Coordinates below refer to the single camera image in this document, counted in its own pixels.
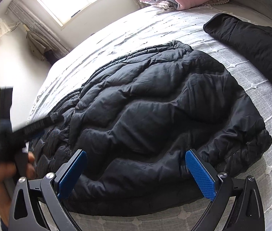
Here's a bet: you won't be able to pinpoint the person's left hand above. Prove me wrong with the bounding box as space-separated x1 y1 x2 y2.
0 151 37 226

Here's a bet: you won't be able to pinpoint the left grey curtain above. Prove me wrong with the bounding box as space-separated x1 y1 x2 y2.
7 0 70 61

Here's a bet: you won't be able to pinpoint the black quilted puffer jacket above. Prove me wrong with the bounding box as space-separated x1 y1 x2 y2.
30 41 272 216

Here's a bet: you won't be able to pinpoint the folded black garment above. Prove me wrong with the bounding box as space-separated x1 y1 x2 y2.
203 13 272 83

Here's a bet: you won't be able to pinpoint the hanging beige coat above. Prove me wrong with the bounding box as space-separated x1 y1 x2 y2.
26 31 57 65

